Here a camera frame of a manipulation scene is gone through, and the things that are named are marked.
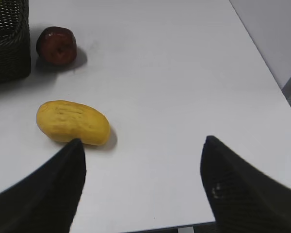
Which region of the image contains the dark red apple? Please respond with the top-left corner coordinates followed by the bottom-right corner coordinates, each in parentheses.
top-left (36, 26), bottom-right (77, 66)

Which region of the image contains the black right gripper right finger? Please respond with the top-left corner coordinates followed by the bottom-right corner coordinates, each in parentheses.
top-left (200, 136), bottom-right (291, 233)

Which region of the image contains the orange yellow mango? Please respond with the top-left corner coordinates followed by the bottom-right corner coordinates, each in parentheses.
top-left (36, 100), bottom-right (111, 146)

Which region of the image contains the dark woven wicker basket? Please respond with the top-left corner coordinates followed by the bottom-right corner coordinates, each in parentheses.
top-left (0, 0), bottom-right (31, 83)

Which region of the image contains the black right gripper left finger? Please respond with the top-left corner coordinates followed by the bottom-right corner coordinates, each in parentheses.
top-left (0, 139), bottom-right (86, 233)

